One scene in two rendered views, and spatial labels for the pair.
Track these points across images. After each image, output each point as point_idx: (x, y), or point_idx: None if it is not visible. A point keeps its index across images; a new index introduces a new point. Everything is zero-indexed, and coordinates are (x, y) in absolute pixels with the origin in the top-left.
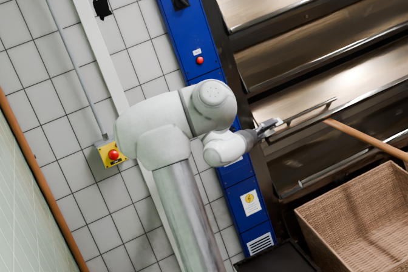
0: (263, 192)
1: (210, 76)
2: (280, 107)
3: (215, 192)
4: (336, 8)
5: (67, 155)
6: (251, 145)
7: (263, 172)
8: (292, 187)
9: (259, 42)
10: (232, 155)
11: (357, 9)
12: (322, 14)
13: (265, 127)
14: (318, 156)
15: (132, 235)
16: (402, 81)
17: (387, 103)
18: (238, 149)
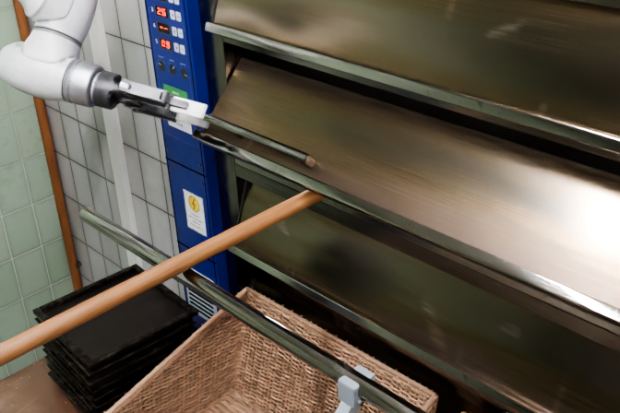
0: (226, 218)
1: None
2: (265, 101)
3: None
4: None
5: None
6: (78, 97)
7: (229, 187)
8: (256, 252)
9: None
10: (17, 81)
11: (482, 6)
12: None
13: (124, 91)
14: (316, 249)
15: (85, 119)
16: (456, 252)
17: (481, 284)
18: (36, 82)
